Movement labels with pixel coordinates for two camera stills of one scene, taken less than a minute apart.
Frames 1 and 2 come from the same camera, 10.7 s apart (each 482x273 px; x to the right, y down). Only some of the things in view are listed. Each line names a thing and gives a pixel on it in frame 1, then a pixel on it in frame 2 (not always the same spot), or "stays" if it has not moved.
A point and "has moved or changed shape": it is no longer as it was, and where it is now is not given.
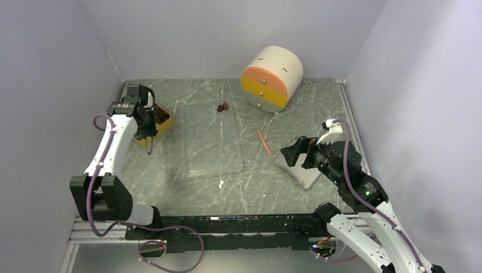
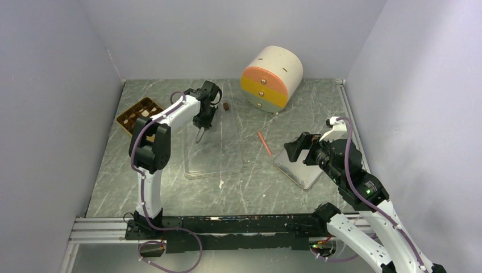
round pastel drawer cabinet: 274,76 stays
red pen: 264,143 stays
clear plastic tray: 211,139 stays
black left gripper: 152,131 → 206,124
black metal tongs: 149,144 has moved or changed shape
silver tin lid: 304,177 stays
